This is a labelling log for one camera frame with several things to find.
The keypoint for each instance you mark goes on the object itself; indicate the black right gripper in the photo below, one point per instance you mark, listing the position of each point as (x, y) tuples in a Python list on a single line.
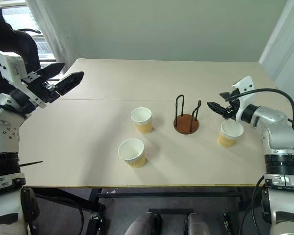
[(234, 107)]

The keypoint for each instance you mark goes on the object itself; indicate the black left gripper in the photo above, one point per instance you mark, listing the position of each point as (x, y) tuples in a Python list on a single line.
[(42, 91)]

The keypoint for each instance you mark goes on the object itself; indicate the tan ribbed paper cup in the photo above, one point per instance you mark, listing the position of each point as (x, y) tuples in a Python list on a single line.
[(132, 154), (229, 134), (141, 121)]

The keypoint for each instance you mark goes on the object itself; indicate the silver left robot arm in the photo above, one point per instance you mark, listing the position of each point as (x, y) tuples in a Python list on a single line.
[(5, 129)]

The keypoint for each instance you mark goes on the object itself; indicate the window with blinds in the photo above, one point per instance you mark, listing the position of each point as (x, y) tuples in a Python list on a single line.
[(44, 46)]

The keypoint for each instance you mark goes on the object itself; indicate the white curtain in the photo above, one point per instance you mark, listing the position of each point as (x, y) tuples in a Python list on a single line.
[(54, 36)]

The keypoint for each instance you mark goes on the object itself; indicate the black office chair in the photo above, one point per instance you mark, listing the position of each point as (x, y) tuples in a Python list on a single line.
[(22, 46)]

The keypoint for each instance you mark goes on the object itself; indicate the black flat bar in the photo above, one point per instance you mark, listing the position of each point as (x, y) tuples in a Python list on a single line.
[(170, 211)]

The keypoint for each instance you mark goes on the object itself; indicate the grey rounded shape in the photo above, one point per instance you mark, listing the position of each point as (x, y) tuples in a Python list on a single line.
[(142, 224), (197, 224)]

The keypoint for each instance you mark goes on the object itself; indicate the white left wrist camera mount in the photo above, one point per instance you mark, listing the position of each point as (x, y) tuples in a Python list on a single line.
[(9, 66)]

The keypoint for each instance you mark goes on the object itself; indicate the black metal table frame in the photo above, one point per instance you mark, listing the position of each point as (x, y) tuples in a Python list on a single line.
[(161, 195)]

